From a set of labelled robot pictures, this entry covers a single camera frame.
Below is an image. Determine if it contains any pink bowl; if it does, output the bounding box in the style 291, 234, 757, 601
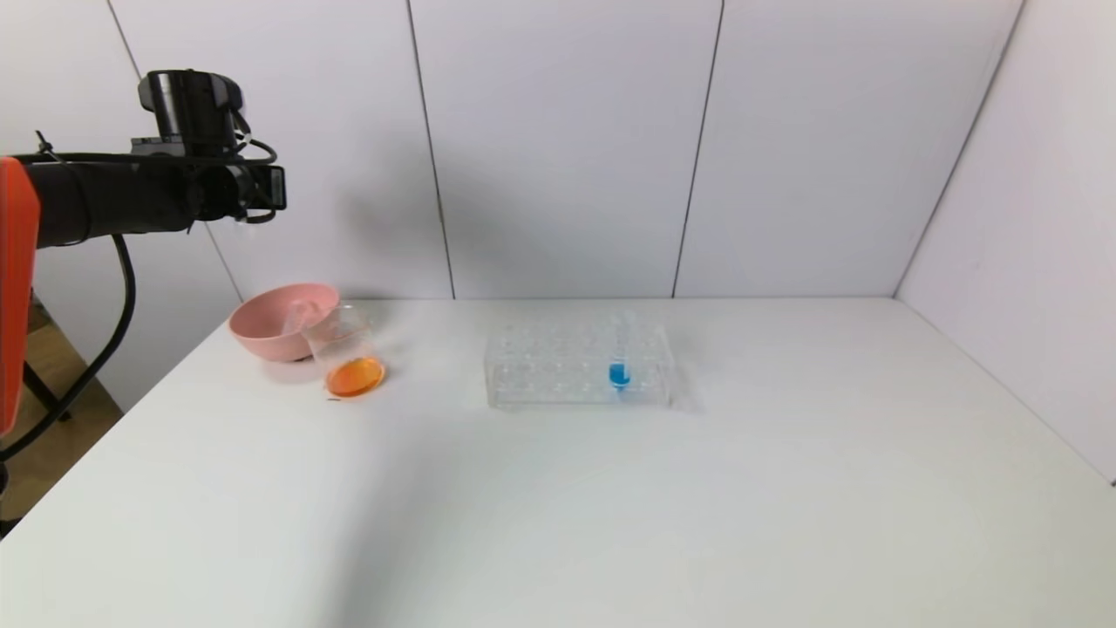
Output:
229, 283, 341, 364

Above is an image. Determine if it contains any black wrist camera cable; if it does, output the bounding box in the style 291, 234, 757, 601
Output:
228, 109, 280, 226

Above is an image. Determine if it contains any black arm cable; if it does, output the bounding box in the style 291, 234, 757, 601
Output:
0, 234, 137, 461

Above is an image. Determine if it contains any clear acrylic test tube rack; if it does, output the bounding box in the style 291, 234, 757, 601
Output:
485, 321, 674, 411

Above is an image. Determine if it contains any test tube with blue pigment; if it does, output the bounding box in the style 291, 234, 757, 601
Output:
608, 312, 632, 392

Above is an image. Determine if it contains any clear glass beaker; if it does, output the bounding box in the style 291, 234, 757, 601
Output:
303, 307, 385, 400

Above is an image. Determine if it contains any test tube with red pigment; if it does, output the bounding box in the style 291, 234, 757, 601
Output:
283, 300, 328, 339

